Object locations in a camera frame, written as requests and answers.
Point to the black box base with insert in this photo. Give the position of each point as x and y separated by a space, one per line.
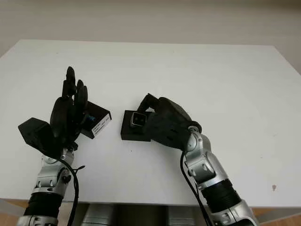
129 133

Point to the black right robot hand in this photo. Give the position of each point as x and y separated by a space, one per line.
171 109

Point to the grey black robot torso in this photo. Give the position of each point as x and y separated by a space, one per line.
143 215

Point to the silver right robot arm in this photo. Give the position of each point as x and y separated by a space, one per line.
207 164

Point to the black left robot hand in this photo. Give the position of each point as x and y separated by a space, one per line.
63 117

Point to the black RealSense box lid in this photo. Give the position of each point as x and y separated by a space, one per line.
98 117

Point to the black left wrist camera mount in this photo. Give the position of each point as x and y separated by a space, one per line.
35 134

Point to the small silver square camera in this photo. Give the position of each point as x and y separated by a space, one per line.
138 119

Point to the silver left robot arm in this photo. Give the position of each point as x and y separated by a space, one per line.
49 174

